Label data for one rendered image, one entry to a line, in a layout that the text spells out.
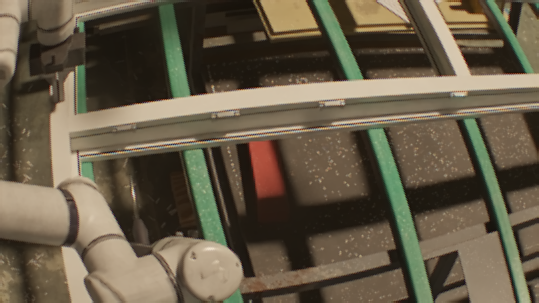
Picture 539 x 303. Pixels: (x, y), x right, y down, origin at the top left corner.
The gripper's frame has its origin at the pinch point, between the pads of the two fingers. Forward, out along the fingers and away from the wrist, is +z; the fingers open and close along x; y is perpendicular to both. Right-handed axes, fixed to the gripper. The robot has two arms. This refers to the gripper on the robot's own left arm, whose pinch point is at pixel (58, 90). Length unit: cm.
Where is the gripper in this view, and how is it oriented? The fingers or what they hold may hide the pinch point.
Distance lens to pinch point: 176.3
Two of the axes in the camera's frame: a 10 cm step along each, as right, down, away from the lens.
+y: -1.9, -7.7, 6.1
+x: -9.8, 1.1, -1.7
